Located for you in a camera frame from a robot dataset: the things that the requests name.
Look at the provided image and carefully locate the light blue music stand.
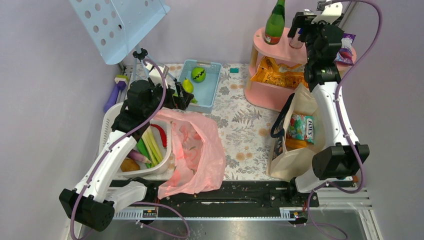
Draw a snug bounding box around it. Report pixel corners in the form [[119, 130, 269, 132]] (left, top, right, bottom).
[[70, 0, 171, 65]]

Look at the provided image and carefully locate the white plastic tub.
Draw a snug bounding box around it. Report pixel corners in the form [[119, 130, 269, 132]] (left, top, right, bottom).
[[97, 102, 172, 180]]

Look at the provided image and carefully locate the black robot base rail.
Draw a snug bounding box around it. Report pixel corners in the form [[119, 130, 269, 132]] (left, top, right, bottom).
[[114, 180, 320, 224]]

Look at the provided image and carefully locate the beige floral canvas tote bag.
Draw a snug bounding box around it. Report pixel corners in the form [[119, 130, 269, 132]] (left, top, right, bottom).
[[266, 84, 325, 182]]

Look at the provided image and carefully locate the green pear toy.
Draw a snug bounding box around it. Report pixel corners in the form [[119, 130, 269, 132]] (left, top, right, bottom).
[[182, 78, 194, 94]]

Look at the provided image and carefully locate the green cucumber toy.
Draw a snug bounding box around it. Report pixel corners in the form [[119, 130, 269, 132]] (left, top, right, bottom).
[[136, 139, 152, 169]]

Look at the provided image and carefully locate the orange printed snack bag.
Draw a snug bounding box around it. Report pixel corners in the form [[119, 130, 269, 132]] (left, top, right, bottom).
[[251, 56, 309, 90]]

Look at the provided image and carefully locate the purple dumbbell toy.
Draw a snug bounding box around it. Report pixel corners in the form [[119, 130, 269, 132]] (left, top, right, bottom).
[[103, 74, 129, 113]]

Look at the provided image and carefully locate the pink plastic grocery bag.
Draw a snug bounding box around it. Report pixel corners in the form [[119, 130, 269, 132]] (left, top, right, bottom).
[[155, 108, 227, 200]]

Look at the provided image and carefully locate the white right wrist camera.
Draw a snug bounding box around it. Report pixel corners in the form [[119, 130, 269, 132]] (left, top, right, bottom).
[[312, 0, 343, 24]]

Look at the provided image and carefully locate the light blue perforated basket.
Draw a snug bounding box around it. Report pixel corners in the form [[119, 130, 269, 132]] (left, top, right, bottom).
[[178, 59, 222, 114]]

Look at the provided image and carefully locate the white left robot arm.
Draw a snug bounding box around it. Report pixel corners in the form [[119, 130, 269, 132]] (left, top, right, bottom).
[[59, 80, 194, 238]]

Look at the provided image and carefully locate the orange toy food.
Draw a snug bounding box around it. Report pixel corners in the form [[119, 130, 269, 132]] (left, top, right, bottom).
[[120, 158, 141, 172]]

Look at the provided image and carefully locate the green glass bottle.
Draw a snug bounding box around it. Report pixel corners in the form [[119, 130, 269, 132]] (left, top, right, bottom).
[[264, 0, 286, 45]]

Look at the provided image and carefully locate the floral patterned table mat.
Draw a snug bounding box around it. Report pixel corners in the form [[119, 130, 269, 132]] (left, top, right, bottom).
[[122, 62, 347, 182]]

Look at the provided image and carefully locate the silver blue drink can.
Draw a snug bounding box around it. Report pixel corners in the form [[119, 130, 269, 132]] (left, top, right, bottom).
[[288, 29, 304, 50]]

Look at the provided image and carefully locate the purple snack packet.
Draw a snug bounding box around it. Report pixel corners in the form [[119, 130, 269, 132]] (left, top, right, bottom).
[[335, 33, 356, 66]]

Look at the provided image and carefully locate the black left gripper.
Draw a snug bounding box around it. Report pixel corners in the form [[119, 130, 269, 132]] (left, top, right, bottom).
[[144, 78, 194, 117]]

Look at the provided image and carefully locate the green toy watermelon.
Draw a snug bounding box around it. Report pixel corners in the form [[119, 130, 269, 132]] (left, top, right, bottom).
[[191, 66, 206, 83]]

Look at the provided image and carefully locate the green leek toy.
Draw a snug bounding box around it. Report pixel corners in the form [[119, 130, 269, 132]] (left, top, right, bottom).
[[141, 127, 163, 167]]

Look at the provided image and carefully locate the orange yellow packet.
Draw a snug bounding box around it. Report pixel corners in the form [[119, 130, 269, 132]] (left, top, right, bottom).
[[285, 138, 308, 149]]

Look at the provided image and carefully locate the red chili pepper toy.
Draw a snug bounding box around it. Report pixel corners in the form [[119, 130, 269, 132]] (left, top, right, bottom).
[[150, 124, 168, 148]]

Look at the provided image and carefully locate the colourful candy packet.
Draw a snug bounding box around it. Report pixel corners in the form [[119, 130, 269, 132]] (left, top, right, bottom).
[[287, 114, 314, 144]]

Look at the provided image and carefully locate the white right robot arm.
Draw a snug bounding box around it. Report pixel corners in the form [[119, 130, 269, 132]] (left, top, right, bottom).
[[286, 10, 370, 206]]

